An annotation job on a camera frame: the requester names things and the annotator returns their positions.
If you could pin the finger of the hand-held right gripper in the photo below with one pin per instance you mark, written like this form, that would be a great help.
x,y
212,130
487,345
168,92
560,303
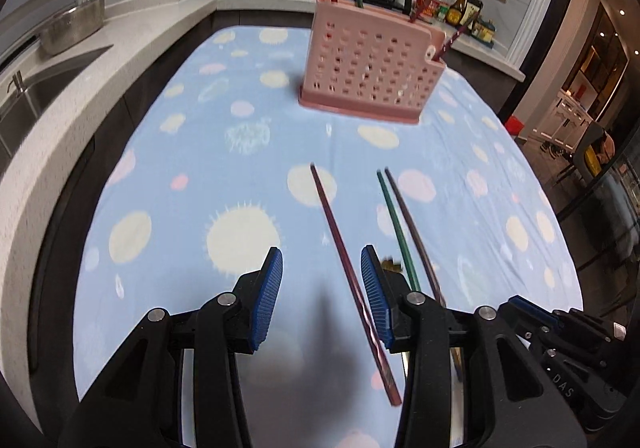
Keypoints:
x,y
530,330
537,312

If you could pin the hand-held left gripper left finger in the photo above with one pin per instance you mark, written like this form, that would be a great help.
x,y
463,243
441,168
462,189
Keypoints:
x,y
267,298

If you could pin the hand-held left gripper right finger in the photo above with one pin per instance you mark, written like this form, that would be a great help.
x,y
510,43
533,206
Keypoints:
x,y
375,298

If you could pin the dark brown chopstick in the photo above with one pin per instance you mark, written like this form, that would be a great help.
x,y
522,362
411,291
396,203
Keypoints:
x,y
410,223

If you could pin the pink perforated utensil holder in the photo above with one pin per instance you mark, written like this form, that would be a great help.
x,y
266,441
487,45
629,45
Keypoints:
x,y
370,63

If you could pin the blue spotted tablecloth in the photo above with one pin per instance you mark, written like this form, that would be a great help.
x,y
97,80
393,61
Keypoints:
x,y
225,153

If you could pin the dark chair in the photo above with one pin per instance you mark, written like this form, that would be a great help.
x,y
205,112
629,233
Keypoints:
x,y
595,158

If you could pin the red bag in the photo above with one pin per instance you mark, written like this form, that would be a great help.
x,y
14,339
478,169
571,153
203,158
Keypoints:
x,y
515,125

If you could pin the white cabinet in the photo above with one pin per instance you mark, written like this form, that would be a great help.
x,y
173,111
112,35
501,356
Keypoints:
x,y
562,121

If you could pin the wooden display cabinet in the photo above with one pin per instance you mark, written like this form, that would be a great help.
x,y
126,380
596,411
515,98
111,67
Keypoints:
x,y
600,58

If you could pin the dark squat jar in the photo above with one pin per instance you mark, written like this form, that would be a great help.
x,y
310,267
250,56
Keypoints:
x,y
484,31

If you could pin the small green jar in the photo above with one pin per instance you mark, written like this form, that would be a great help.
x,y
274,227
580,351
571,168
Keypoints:
x,y
442,12

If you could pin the brown sauce bottle yellow cap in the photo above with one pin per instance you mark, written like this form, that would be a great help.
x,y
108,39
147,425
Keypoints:
x,y
457,8

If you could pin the dark soy sauce bottle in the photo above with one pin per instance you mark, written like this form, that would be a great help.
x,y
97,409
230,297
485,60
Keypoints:
x,y
474,11

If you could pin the steel kitchen sink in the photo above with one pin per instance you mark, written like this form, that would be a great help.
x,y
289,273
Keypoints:
x,y
40,93

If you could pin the steel basin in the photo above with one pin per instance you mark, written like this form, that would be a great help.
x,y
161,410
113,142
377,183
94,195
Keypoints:
x,y
72,26

